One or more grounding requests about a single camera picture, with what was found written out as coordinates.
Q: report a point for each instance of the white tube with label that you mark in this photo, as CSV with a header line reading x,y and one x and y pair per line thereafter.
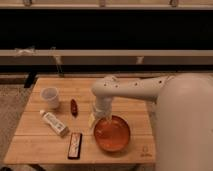
x,y
59,128

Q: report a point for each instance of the orange ceramic bowl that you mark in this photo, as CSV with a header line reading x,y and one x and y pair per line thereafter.
x,y
112,135

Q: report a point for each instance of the white plastic cup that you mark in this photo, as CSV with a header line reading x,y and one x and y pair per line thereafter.
x,y
51,96

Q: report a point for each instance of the cream white gripper body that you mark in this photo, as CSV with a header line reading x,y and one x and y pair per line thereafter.
x,y
102,107

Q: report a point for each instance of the dark red small object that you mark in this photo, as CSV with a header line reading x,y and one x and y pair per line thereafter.
x,y
74,108

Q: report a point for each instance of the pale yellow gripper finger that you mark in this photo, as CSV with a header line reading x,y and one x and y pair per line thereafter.
x,y
92,120

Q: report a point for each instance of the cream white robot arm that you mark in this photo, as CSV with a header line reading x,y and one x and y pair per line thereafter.
x,y
184,116

